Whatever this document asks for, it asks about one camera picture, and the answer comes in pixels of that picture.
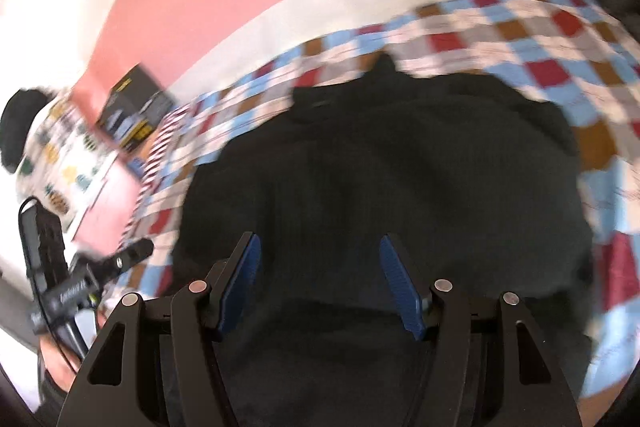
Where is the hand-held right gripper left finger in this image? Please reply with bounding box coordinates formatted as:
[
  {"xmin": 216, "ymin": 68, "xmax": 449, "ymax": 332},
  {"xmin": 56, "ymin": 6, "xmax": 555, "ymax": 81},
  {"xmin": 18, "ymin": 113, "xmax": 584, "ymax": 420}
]
[{"xmin": 56, "ymin": 231, "xmax": 262, "ymax": 427}]

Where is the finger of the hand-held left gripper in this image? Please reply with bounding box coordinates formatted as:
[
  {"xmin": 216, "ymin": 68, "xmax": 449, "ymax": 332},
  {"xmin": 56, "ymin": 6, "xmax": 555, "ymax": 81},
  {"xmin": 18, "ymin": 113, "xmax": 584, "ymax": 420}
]
[{"xmin": 97, "ymin": 238, "xmax": 155, "ymax": 287}]

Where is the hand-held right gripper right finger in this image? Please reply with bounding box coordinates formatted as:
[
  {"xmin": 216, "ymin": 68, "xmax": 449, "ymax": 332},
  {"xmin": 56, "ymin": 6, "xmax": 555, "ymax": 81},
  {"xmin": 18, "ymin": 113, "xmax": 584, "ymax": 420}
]
[{"xmin": 378, "ymin": 233, "xmax": 583, "ymax": 427}]

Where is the black jacket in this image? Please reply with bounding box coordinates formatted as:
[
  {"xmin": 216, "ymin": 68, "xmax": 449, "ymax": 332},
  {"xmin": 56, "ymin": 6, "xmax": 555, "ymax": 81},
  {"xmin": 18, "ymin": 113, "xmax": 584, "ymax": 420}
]
[{"xmin": 170, "ymin": 54, "xmax": 596, "ymax": 427}]

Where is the person's left forearm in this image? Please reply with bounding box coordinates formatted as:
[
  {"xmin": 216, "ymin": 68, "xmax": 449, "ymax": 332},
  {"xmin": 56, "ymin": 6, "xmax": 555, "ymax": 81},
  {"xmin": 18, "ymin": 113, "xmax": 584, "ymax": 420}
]
[{"xmin": 39, "ymin": 307, "xmax": 108, "ymax": 395}]

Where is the pale pink cloth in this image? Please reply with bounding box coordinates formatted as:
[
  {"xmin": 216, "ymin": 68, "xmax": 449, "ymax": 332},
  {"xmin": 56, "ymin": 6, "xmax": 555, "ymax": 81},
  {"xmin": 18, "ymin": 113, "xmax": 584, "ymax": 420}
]
[{"xmin": 70, "ymin": 159, "xmax": 148, "ymax": 255}]

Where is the pineapple print cloth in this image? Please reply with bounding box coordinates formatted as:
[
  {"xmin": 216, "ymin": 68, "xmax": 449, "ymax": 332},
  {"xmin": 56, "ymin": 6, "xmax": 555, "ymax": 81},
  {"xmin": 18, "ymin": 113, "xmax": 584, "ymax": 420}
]
[{"xmin": 15, "ymin": 88, "xmax": 123, "ymax": 240}]

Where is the black round object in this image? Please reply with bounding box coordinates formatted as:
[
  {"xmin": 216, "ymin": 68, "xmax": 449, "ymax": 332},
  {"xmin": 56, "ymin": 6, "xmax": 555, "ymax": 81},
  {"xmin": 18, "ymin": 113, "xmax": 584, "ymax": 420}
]
[{"xmin": 0, "ymin": 88, "xmax": 56, "ymax": 175}]

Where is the black and yellow box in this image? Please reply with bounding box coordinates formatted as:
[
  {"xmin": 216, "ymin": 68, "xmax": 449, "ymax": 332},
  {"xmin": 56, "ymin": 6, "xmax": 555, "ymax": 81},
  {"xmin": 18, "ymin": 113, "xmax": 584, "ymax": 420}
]
[{"xmin": 95, "ymin": 63, "xmax": 176, "ymax": 154}]

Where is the checkered bed blanket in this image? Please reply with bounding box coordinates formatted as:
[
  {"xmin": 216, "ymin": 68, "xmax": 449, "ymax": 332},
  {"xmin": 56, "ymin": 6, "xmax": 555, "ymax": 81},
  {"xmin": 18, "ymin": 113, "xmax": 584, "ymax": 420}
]
[{"xmin": 120, "ymin": 0, "xmax": 640, "ymax": 400}]

